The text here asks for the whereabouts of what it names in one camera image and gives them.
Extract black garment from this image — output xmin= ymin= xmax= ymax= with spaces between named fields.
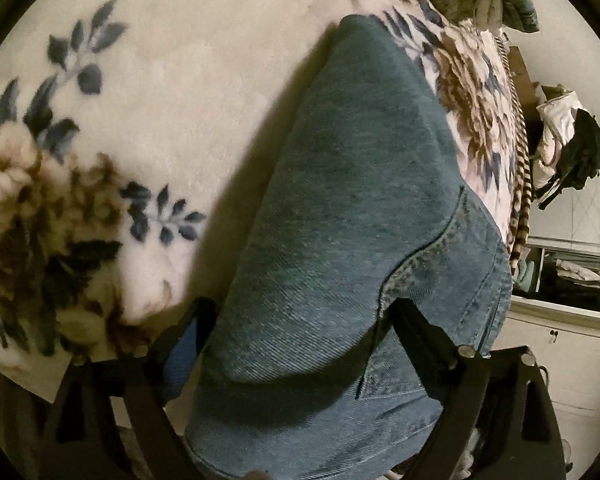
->
xmin=537 ymin=108 xmax=600 ymax=211

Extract white clothes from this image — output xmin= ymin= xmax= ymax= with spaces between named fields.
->
xmin=535 ymin=89 xmax=589 ymax=187

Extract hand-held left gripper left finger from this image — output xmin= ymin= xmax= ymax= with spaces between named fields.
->
xmin=40 ymin=297 xmax=219 ymax=480

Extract blue jeans pants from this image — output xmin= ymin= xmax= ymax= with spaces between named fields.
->
xmin=162 ymin=14 xmax=514 ymax=479

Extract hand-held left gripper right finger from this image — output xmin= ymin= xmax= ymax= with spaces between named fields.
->
xmin=387 ymin=298 xmax=569 ymax=480

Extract floral blanket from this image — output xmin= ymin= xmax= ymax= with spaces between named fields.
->
xmin=0 ymin=0 xmax=532 ymax=401

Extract brown checkered blanket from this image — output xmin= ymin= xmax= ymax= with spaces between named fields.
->
xmin=499 ymin=35 xmax=537 ymax=272

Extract white wardrobe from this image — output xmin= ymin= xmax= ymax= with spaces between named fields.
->
xmin=490 ymin=150 xmax=600 ymax=480

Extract cardboard box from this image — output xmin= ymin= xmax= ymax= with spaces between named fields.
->
xmin=507 ymin=46 xmax=547 ymax=107

